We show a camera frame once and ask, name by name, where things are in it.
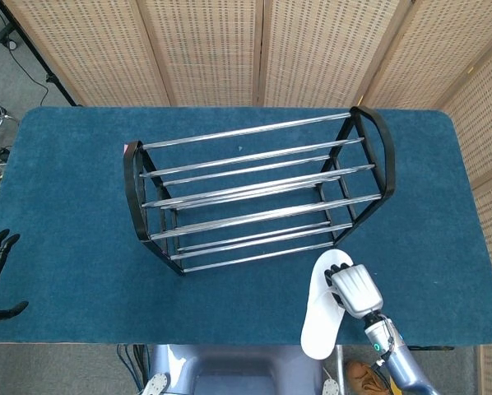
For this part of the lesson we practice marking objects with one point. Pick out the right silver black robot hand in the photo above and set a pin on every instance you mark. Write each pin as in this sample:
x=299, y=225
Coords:
x=357, y=288

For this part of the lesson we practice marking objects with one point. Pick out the white disposable slipper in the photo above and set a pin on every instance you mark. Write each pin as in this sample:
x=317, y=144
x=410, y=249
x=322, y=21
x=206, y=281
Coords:
x=318, y=329

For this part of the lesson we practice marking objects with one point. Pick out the brown leather shoe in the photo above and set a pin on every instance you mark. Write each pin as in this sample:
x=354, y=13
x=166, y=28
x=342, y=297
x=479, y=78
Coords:
x=363, y=376

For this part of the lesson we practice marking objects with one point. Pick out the black shoe rack chrome bars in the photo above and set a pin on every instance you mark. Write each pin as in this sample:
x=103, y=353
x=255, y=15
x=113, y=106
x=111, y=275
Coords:
x=262, y=216

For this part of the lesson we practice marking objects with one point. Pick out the blue carpet table mat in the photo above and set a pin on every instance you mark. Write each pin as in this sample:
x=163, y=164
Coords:
x=85, y=247

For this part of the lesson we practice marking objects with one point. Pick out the blue-grey robot torso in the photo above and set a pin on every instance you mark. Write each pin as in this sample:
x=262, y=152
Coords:
x=238, y=370

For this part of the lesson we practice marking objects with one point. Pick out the black stand bar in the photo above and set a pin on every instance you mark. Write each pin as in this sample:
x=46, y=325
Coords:
x=36, y=57

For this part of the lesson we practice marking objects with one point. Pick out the wicker folding screen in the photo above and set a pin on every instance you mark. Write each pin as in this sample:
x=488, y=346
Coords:
x=205, y=49

